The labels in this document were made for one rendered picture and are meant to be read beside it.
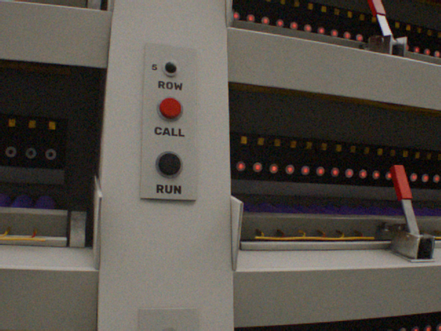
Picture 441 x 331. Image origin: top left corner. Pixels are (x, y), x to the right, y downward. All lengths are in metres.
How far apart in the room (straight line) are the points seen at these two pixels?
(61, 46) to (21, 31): 0.03
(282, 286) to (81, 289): 0.15
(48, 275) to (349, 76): 0.31
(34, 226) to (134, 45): 0.16
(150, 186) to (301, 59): 0.18
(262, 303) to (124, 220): 0.12
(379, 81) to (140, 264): 0.28
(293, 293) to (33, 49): 0.27
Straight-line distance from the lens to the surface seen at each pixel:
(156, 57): 0.37
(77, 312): 0.33
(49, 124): 0.50
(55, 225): 0.37
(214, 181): 0.35
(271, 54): 0.41
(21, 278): 0.33
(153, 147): 0.34
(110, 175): 0.33
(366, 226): 0.48
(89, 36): 0.38
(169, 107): 0.35
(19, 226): 0.38
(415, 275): 0.43
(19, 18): 0.39
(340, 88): 0.44
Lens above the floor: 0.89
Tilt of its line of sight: 15 degrees up
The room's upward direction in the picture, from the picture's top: 1 degrees counter-clockwise
